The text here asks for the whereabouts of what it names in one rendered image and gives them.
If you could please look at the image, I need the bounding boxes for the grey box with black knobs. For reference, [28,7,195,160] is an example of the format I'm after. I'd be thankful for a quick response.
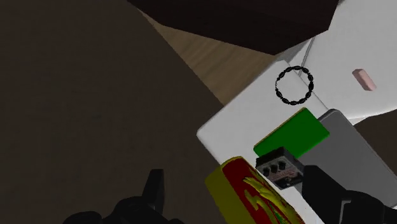
[255,146,306,191]

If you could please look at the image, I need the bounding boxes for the white desk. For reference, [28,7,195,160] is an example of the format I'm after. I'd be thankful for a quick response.
[196,0,397,224]

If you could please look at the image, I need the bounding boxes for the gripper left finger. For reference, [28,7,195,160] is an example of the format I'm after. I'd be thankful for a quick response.
[62,169,185,224]

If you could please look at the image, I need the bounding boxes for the yellow and red box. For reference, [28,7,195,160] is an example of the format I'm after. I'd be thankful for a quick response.
[204,156,307,224]

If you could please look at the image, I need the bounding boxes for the grey flat tablet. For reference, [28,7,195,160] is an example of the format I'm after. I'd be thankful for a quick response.
[296,108,397,209]

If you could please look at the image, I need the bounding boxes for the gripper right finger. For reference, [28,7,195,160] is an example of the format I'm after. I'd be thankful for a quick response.
[302,165,397,224]

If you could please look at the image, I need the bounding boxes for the pink eraser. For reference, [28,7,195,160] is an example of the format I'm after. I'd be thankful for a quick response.
[352,68,378,92]

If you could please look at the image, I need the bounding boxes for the green book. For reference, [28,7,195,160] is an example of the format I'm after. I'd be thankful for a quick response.
[253,107,330,160]

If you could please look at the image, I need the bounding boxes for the black bead bracelet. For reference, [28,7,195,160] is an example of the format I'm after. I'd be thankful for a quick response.
[274,65,315,106]

